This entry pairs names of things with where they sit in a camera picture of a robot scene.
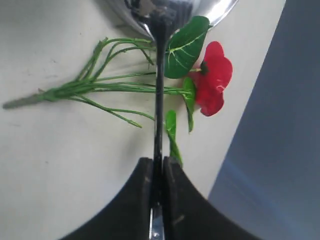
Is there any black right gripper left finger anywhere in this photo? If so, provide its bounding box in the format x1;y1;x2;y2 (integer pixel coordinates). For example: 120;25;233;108
63;157;153;240

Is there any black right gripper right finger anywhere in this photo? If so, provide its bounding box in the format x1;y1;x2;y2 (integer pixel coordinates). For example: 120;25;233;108
162;157;258;240

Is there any red artificial flower with leaves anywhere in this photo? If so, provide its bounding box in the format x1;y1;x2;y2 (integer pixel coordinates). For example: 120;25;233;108
2;15;234;168

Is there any small silver metal spoon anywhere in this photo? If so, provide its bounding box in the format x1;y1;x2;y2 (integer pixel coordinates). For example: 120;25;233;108
124;0;194;240

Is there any round stainless steel plate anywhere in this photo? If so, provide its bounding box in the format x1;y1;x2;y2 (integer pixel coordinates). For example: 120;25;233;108
96;0;238;38

